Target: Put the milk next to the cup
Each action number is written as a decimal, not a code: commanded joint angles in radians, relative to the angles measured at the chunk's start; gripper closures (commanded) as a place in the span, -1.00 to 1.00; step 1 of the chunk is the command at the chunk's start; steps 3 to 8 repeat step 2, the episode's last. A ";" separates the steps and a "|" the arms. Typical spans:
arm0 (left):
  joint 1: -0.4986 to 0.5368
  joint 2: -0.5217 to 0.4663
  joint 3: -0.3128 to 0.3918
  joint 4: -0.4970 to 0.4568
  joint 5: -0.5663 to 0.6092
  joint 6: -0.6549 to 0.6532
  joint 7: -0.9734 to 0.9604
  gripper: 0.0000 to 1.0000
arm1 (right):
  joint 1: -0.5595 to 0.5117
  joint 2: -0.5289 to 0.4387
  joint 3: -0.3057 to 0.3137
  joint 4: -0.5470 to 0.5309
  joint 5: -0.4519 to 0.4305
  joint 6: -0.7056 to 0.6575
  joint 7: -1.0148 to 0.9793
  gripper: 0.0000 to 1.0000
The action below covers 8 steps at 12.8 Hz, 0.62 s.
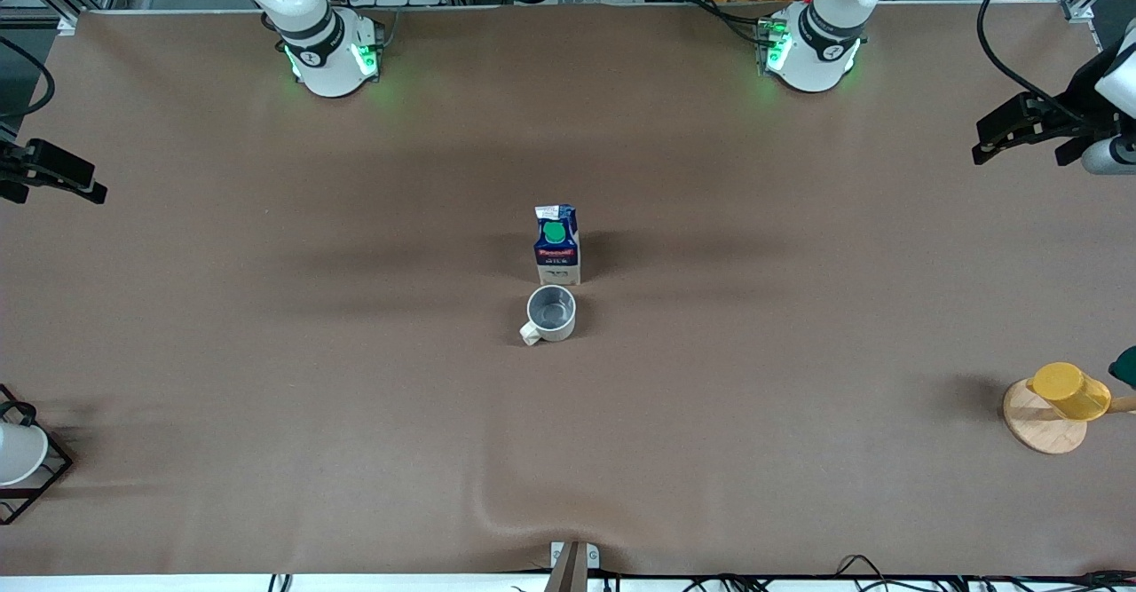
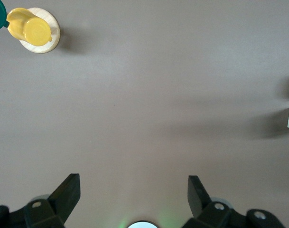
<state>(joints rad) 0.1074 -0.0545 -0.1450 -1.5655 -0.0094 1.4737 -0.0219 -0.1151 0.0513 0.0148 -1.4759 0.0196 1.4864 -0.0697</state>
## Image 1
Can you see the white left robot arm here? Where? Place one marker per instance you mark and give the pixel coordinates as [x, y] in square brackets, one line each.
[812, 51]

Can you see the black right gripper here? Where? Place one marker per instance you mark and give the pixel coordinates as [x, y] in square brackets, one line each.
[35, 168]

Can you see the blue milk carton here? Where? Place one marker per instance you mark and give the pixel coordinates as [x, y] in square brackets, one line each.
[557, 250]

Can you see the round wooden mug stand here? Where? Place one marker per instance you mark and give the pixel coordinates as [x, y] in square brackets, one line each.
[1038, 428]

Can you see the yellow cup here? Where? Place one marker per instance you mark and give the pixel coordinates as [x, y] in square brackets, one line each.
[1069, 390]

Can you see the brown table mat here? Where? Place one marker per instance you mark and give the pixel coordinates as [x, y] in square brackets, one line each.
[568, 450]

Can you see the grey ceramic mug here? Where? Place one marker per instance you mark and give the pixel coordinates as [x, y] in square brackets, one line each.
[552, 315]

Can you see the dark green cup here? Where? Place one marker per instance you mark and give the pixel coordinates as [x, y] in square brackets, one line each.
[1125, 368]

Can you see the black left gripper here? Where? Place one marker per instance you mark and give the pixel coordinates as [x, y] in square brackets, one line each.
[1080, 95]

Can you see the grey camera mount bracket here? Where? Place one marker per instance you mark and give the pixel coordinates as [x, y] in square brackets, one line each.
[572, 565]

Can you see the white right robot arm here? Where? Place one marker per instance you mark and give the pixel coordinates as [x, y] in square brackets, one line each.
[324, 51]

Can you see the white cup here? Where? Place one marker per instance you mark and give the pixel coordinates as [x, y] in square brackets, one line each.
[18, 454]

